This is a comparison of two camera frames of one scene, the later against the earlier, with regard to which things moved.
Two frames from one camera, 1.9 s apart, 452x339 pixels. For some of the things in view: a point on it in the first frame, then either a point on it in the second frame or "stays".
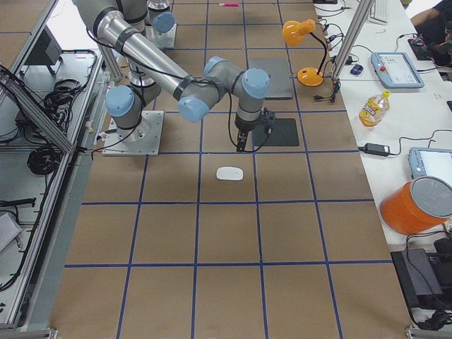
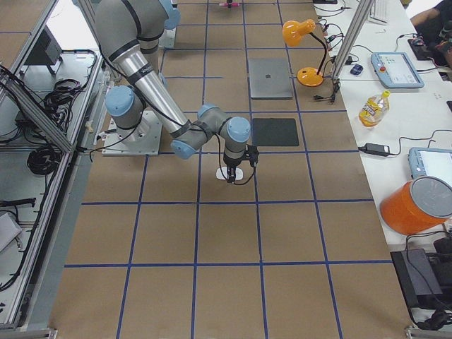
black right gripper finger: (242, 137) to (231, 171)
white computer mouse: (229, 173) stays
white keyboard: (380, 11) stays
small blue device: (357, 70) stays
